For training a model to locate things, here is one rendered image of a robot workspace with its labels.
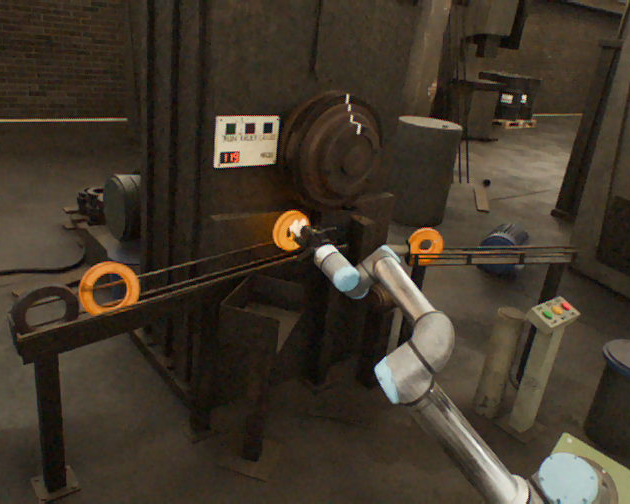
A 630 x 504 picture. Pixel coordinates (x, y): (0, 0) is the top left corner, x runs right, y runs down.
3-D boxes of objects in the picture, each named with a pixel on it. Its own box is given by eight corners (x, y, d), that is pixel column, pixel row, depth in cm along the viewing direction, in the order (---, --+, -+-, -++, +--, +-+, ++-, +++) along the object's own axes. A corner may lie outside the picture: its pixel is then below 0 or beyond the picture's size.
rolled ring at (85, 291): (104, 330, 180) (101, 329, 183) (150, 295, 189) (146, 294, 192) (69, 286, 173) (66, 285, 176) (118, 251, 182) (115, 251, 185)
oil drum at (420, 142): (367, 209, 526) (383, 114, 493) (409, 202, 562) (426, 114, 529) (414, 230, 484) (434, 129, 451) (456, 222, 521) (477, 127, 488)
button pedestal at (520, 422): (489, 425, 250) (524, 305, 227) (518, 407, 264) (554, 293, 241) (520, 447, 238) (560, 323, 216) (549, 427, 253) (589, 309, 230)
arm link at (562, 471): (613, 496, 165) (609, 487, 152) (566, 529, 166) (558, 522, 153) (576, 452, 175) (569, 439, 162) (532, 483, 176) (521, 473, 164)
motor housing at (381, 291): (348, 379, 269) (364, 281, 249) (380, 366, 283) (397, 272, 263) (366, 394, 260) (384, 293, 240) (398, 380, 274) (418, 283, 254)
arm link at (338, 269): (346, 297, 198) (335, 287, 189) (326, 275, 205) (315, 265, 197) (365, 279, 198) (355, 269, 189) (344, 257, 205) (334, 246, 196)
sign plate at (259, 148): (213, 166, 200) (216, 116, 194) (272, 162, 217) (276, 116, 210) (216, 168, 199) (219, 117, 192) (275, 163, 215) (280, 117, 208)
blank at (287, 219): (272, 215, 210) (277, 217, 207) (305, 206, 219) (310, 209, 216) (272, 251, 216) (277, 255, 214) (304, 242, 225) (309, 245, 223)
